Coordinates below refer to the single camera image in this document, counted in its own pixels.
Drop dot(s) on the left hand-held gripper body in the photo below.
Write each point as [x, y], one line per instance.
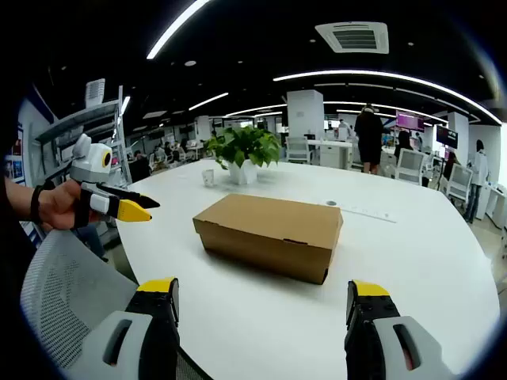
[93, 166]

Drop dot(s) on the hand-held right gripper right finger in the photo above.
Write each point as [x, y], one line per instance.
[364, 328]

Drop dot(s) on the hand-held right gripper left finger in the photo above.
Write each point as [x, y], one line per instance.
[158, 316]

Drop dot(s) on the brown cardboard shoe box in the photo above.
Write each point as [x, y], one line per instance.
[269, 221]

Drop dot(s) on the person's left hand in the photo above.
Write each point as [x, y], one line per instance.
[59, 206]

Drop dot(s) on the grey metal shelf rack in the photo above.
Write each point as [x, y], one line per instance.
[99, 130]

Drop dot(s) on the black wristband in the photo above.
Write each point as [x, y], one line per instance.
[35, 206]

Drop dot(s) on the white paper cup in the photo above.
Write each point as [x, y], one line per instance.
[208, 178]

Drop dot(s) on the grey mesh office chair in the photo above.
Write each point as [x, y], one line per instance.
[59, 285]

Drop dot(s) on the linear ceiling light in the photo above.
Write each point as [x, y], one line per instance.
[285, 77]
[151, 52]
[210, 101]

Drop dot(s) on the green plant in white pot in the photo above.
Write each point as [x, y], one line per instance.
[245, 150]

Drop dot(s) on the white office chair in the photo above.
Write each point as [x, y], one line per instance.
[410, 166]
[298, 149]
[460, 182]

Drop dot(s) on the white office desk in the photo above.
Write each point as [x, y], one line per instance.
[328, 154]

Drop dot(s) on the dark display screen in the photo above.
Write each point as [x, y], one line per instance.
[447, 135]

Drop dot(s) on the purple display screen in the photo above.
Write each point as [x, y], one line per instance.
[410, 119]

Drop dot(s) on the ceiling air conditioner vent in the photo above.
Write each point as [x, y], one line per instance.
[352, 37]

